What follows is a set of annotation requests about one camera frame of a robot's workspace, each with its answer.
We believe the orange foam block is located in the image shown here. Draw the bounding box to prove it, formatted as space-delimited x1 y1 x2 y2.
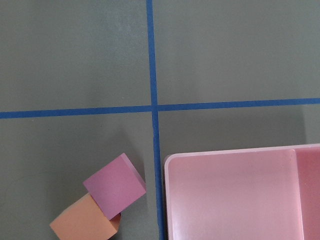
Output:
49 193 121 240

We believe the magenta pink foam block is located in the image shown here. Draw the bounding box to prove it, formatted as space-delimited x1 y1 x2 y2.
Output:
83 153 147 220

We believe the pink plastic tray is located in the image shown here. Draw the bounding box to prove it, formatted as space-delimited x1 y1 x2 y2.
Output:
164 144 320 240

